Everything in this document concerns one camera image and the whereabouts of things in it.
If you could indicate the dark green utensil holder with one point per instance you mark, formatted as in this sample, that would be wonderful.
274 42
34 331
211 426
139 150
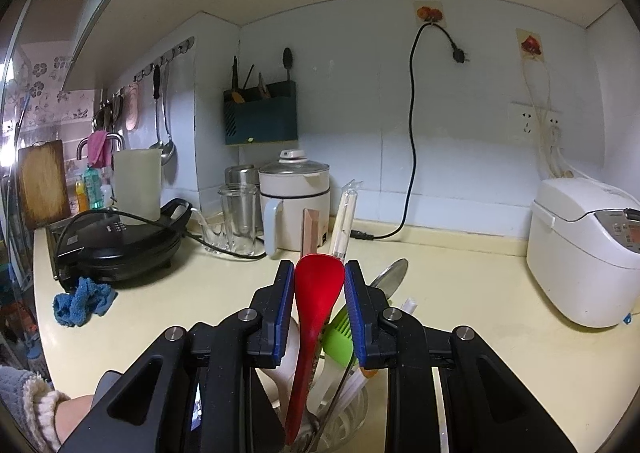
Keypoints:
260 118

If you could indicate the metal faucet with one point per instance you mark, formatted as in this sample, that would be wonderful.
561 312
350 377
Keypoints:
100 138

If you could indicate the pink round hanging pad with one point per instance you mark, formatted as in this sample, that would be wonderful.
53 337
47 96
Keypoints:
131 108

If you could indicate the white rice cooker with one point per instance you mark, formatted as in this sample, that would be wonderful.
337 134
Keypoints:
580 253

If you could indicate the blue tag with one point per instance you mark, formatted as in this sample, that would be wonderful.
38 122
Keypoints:
628 319

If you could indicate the steel canister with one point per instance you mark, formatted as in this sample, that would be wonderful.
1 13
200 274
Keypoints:
240 175

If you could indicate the red plastic spoon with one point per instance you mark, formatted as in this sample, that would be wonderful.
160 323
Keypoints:
317 288

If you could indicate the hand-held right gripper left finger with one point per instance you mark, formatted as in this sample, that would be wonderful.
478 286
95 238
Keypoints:
285 313

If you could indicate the green silicone brush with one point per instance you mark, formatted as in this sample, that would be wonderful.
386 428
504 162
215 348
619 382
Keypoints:
337 338

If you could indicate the yellow rubber band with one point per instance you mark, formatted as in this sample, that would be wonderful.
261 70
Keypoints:
370 373

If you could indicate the beige speckled rice spoon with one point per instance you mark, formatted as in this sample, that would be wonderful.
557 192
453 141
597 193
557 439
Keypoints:
287 373

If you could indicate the metal ladle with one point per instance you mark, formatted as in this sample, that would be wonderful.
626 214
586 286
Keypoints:
167 150

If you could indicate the wooden cutting board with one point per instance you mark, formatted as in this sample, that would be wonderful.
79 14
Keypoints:
44 183

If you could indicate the glass cup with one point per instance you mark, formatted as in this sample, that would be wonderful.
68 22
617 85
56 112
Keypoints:
350 428

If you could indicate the beige electric pot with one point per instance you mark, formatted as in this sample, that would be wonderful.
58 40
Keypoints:
295 198

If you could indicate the green bottle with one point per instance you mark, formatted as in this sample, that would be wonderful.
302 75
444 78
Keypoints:
92 188

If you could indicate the glass mug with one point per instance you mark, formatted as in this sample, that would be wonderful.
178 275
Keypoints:
240 223

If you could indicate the person's left forearm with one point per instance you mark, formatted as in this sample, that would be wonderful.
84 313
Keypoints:
45 413

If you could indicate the white wall socket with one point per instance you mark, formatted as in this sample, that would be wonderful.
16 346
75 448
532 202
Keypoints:
535 120

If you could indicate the flower wall sticker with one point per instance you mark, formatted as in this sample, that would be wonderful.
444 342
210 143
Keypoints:
429 12
529 44

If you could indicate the paper-wrapped chopsticks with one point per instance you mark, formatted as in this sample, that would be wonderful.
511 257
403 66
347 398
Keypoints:
345 218

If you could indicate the black electric griddle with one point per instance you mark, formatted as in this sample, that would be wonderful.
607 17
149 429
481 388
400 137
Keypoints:
115 248

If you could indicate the orange bottle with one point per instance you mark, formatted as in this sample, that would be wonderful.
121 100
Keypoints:
81 198

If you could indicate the beige speckled chopstick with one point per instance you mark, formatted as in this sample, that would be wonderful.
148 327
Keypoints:
407 307

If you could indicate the blue cloth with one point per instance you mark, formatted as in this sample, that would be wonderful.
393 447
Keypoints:
82 303

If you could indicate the wall hook rail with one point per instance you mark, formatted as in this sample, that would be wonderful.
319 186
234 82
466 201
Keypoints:
165 60

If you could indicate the pink cloth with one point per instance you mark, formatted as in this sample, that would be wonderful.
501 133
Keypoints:
98 148

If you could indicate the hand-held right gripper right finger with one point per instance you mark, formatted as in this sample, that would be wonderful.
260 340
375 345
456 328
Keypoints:
352 313

